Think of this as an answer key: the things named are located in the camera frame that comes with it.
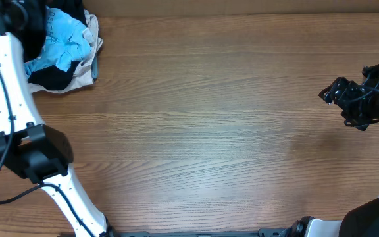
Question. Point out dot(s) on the black t-shirt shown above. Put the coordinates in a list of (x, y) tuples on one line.
[(34, 33)]

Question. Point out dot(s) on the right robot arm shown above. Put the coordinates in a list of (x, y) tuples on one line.
[(362, 220)]

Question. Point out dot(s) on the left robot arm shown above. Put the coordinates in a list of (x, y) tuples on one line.
[(28, 147)]

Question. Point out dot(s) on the beige garment in pile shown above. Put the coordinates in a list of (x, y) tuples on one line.
[(87, 71)]

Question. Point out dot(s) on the black garment in pile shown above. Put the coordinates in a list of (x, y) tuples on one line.
[(51, 78)]

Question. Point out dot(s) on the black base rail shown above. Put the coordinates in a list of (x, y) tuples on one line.
[(263, 232)]

